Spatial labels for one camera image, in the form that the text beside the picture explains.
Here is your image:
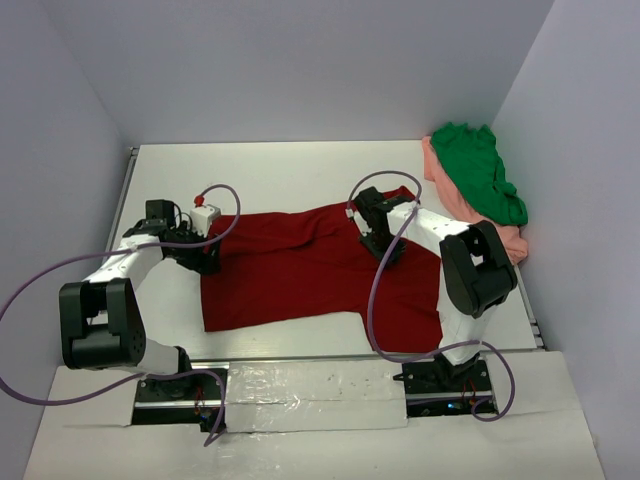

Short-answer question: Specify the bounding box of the red t-shirt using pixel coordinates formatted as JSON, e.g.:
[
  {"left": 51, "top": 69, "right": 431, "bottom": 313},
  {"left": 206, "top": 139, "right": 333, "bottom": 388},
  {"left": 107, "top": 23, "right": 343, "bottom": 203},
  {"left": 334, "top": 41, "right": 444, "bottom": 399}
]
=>
[{"left": 200, "top": 204, "right": 442, "bottom": 353}]

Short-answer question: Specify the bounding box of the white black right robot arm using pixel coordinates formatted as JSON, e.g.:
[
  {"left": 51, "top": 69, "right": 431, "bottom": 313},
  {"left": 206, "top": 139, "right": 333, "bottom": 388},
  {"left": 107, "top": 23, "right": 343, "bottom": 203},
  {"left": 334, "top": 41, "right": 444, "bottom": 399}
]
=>
[{"left": 346, "top": 187, "right": 518, "bottom": 383}]

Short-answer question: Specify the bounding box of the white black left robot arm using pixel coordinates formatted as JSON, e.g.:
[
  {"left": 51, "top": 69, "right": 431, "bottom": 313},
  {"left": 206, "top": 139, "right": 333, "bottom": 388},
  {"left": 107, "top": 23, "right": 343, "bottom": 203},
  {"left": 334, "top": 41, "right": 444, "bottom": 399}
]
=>
[{"left": 59, "top": 198, "right": 221, "bottom": 399}]

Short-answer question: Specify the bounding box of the salmon pink t-shirt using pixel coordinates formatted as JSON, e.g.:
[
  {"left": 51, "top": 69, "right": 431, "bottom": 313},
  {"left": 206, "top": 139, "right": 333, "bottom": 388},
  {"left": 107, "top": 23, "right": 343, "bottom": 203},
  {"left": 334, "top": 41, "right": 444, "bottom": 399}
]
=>
[{"left": 422, "top": 136, "right": 529, "bottom": 265}]

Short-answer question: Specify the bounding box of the green t-shirt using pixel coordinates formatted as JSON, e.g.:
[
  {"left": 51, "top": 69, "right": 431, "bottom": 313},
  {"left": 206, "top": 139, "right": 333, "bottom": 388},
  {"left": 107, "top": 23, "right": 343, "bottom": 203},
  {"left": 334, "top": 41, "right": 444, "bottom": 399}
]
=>
[{"left": 430, "top": 122, "right": 529, "bottom": 227}]

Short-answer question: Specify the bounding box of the white cardboard front cover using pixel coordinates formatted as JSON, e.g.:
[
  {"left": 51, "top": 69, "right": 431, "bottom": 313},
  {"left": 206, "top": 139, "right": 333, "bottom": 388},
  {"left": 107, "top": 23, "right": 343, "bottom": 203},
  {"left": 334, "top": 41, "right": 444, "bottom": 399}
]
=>
[{"left": 25, "top": 353, "right": 603, "bottom": 479}]

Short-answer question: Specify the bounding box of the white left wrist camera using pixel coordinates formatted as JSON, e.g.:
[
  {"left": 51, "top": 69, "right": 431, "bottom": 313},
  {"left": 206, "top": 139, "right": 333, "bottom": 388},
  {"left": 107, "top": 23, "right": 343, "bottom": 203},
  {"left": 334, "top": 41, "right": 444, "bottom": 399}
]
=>
[{"left": 189, "top": 204, "right": 221, "bottom": 238}]

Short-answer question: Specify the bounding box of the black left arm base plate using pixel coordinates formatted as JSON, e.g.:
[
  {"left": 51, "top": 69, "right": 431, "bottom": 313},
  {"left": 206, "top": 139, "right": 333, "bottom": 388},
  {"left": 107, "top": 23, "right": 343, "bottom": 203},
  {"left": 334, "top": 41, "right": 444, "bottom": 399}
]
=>
[{"left": 131, "top": 373, "right": 221, "bottom": 433}]

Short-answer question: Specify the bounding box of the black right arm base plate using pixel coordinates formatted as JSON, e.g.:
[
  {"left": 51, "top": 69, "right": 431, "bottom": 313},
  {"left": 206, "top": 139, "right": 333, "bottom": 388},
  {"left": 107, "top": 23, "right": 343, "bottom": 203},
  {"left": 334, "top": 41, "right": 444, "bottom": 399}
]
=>
[{"left": 393, "top": 355, "right": 498, "bottom": 418}]

